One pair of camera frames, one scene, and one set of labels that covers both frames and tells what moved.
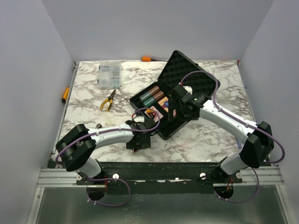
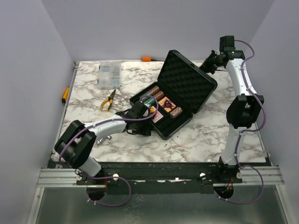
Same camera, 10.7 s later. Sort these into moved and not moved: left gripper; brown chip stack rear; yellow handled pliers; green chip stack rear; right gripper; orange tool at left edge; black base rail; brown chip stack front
Moved: right gripper; left gripper
Not moved: brown chip stack rear; black base rail; yellow handled pliers; brown chip stack front; green chip stack rear; orange tool at left edge
